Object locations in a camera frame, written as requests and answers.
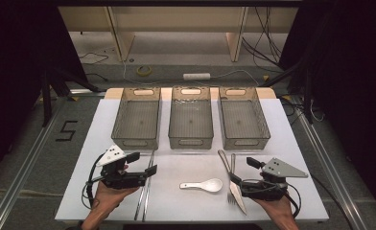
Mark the black metal stand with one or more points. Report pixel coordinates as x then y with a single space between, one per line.
46 96
308 96

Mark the person's right hand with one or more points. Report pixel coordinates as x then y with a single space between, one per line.
280 209

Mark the person's left hand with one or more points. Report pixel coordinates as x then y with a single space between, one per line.
107 196

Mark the short aluminium rail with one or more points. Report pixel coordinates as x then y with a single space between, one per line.
83 92

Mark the white table cover board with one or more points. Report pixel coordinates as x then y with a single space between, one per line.
183 166

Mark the metal fork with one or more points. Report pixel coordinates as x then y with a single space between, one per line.
232 161

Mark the beige wooden desk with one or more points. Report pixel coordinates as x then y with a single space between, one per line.
176 19

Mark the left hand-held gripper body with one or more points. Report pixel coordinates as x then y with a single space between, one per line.
135 179

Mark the metal table knife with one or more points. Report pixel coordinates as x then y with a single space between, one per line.
223 159

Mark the white ceramic spoon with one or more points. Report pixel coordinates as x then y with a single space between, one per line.
211 185

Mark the metal chopstick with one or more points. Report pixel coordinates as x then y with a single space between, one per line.
140 199
146 199

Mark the yellow tape roll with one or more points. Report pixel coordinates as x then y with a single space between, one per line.
138 72

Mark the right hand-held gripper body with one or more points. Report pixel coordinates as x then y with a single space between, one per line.
266 191

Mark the black curtain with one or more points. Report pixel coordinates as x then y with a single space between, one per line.
352 64
16 64

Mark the clear grey plastic bin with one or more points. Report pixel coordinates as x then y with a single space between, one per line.
138 121
191 121
242 121

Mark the white power strip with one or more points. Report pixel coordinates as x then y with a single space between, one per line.
196 76

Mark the long aluminium floor rail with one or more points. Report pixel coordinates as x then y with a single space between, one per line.
344 191
15 188

